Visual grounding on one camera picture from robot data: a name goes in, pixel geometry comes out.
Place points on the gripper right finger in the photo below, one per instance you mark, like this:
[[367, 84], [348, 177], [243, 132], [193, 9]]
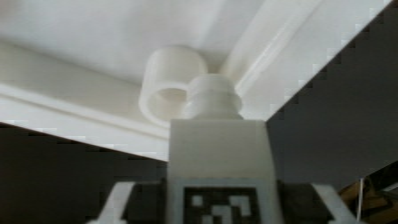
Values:
[[335, 204]]

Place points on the white square tabletop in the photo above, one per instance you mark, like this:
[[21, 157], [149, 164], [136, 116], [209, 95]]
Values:
[[92, 50]]

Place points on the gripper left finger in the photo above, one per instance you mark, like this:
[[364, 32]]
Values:
[[115, 207]]

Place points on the white leg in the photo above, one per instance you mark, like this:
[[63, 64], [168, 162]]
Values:
[[221, 172]]

